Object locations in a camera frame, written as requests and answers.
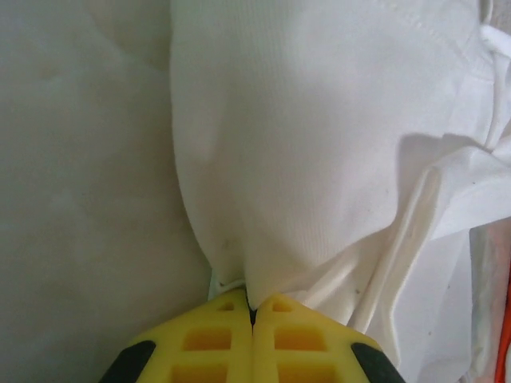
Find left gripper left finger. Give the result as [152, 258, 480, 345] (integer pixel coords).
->
[99, 287, 254, 383]

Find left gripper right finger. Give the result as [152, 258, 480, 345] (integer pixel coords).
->
[253, 292, 405, 383]

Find white t-shirt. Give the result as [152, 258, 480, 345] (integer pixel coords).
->
[169, 0, 511, 372]

